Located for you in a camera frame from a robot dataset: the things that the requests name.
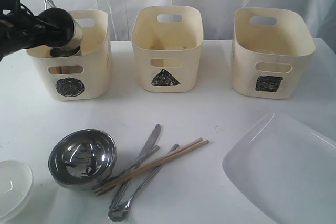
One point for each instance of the cream bin with triangle mark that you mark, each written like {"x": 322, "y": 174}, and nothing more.
{"x": 167, "y": 42}

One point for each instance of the shiny steel mug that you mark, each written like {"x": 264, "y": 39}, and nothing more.
{"x": 57, "y": 53}

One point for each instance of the steel spoon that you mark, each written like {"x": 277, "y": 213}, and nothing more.
{"x": 118, "y": 212}

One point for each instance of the stainless steel bowl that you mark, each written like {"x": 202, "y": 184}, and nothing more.
{"x": 83, "y": 159}

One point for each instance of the steel table knife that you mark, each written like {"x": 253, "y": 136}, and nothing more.
{"x": 148, "y": 145}

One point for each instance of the lower wooden chopstick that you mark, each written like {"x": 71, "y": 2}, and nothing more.
{"x": 183, "y": 150}

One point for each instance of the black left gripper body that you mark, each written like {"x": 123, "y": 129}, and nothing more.
{"x": 54, "y": 27}

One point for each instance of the cream bin with circle mark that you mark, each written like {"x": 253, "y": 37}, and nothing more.
{"x": 85, "y": 76}

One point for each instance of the cream bin with square mark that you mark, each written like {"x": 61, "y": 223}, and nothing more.
{"x": 271, "y": 49}

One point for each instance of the white rectangular plate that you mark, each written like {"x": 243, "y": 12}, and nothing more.
{"x": 286, "y": 169}

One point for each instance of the white ceramic bowl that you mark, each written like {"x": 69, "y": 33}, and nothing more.
{"x": 16, "y": 188}

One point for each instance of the steel fork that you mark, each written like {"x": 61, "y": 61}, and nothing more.
{"x": 138, "y": 161}

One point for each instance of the matte steel mug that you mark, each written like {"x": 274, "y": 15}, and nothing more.
{"x": 74, "y": 36}

